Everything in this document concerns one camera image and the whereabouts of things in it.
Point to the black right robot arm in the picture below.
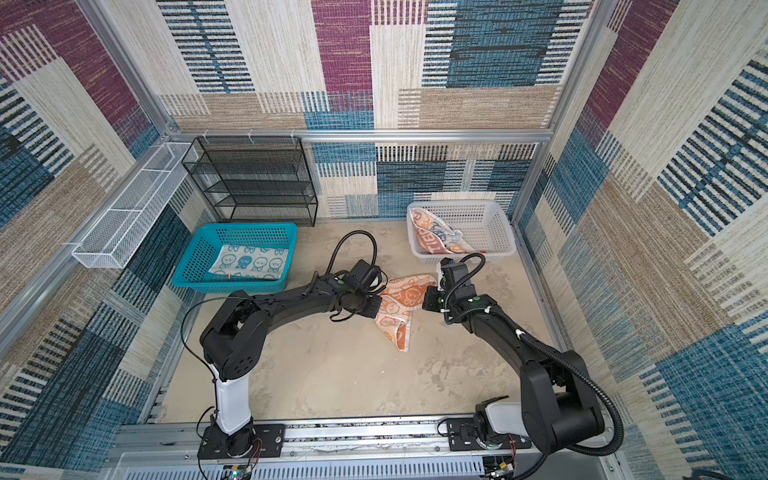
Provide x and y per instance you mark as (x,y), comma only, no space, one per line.
(561,406)

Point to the teal plastic basket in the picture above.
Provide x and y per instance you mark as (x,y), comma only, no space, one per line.
(193,268)

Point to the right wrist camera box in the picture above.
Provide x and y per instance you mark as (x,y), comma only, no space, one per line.
(441,272)

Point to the orange and cream towel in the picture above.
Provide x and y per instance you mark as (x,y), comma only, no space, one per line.
(402,297)

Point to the white wire mesh tray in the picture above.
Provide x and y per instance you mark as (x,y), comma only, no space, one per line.
(118,233)

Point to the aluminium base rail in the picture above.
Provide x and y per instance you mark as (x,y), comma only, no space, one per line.
(390,447)

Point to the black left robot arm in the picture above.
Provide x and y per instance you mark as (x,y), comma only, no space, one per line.
(234,339)

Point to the aluminium frame post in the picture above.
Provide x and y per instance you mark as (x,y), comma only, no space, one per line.
(572,78)

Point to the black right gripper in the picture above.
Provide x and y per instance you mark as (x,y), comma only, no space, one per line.
(430,299)

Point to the white plastic laundry basket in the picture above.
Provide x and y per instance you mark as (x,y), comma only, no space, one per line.
(483,224)

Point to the black wire shelf rack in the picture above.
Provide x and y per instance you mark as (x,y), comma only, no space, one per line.
(254,179)

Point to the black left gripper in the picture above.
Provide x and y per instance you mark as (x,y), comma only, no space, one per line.
(373,311)

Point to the blue and cream towel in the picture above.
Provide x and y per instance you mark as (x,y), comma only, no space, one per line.
(256,263)

